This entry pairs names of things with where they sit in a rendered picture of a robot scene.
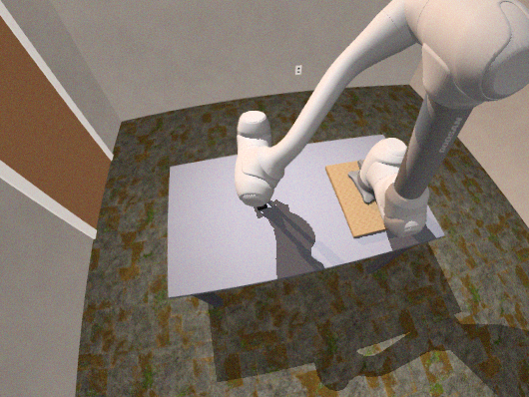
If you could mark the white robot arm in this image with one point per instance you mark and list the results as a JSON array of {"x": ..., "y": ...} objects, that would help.
[{"x": 475, "y": 49}]

